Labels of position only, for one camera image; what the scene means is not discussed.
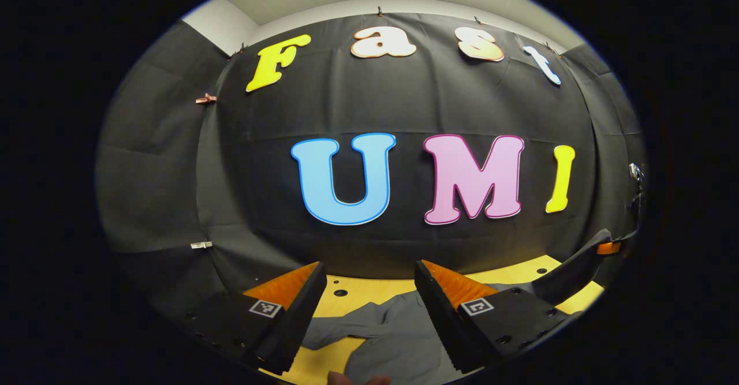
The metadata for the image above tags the black backdrop cloth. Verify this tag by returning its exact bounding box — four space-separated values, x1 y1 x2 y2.
95 13 646 316

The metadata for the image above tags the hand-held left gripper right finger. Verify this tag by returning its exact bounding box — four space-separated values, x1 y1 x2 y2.
414 259 572 374

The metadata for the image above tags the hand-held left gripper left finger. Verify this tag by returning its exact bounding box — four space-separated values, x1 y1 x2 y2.
173 261 329 376

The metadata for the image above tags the grey collared shirt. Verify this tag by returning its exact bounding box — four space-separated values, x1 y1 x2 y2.
300 284 555 385

